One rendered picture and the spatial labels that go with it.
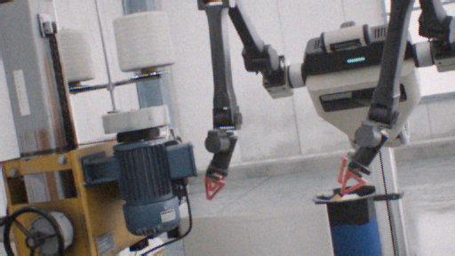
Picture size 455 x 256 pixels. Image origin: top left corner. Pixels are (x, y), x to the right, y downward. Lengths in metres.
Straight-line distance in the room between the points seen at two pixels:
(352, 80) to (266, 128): 8.10
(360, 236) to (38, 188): 2.71
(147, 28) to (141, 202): 0.48
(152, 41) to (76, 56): 0.26
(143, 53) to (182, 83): 8.97
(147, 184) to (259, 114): 8.69
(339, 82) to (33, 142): 1.07
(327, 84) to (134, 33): 0.78
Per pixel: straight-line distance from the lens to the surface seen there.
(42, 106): 1.74
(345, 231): 4.13
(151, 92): 10.74
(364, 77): 2.25
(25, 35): 1.76
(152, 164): 1.69
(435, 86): 9.86
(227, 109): 1.93
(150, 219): 1.69
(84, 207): 1.72
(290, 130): 10.22
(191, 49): 10.69
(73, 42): 1.96
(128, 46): 1.82
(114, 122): 1.67
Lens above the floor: 1.42
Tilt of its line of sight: 3 degrees down
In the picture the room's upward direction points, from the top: 9 degrees counter-clockwise
